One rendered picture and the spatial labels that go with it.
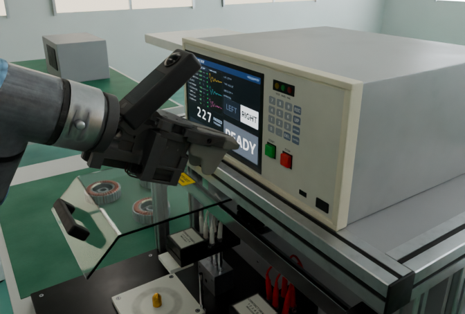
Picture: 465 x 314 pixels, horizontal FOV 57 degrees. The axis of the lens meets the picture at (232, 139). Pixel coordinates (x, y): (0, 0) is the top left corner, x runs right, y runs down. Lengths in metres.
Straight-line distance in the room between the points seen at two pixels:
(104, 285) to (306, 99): 0.68
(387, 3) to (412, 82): 7.79
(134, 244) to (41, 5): 4.26
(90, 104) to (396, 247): 0.41
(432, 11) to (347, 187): 7.37
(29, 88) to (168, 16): 5.29
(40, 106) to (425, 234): 0.50
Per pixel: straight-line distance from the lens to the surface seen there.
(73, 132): 0.48
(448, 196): 0.75
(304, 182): 0.62
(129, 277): 1.08
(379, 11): 8.36
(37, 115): 0.46
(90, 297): 1.05
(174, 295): 1.00
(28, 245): 1.31
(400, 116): 0.62
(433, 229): 0.65
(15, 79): 0.46
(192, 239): 0.91
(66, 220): 0.76
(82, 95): 0.48
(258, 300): 0.77
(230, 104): 0.74
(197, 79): 0.83
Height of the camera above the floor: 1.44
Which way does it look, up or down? 22 degrees down
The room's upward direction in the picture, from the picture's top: straight up
